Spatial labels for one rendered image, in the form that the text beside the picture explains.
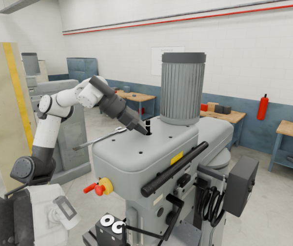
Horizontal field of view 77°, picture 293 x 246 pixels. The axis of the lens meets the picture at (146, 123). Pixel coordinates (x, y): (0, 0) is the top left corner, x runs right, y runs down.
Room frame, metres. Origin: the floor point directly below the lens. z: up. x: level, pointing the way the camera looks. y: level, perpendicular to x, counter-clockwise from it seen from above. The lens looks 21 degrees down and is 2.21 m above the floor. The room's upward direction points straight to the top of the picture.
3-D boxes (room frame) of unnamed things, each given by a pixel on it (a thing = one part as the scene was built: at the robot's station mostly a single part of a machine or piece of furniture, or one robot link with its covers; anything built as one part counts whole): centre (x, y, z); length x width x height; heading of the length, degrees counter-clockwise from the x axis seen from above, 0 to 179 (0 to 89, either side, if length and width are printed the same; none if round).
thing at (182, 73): (0.90, -0.17, 2.05); 0.20 x 0.20 x 0.32
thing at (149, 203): (0.74, -0.04, 1.68); 0.34 x 0.24 x 0.10; 139
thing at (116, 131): (0.66, 0.18, 1.89); 0.24 x 0.04 x 0.01; 142
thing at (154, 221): (0.72, -0.01, 1.47); 0.21 x 0.19 x 0.32; 49
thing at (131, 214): (0.63, 0.07, 1.45); 0.04 x 0.04 x 0.21; 49
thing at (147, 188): (0.64, -0.14, 1.79); 0.45 x 0.04 x 0.04; 139
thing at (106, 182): (0.54, 0.15, 1.76); 0.06 x 0.02 x 0.06; 49
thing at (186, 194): (0.86, -0.14, 1.47); 0.24 x 0.19 x 0.26; 49
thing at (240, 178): (0.72, -0.46, 1.62); 0.20 x 0.09 x 0.21; 139
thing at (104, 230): (0.91, 0.22, 1.05); 0.22 x 0.12 x 0.20; 59
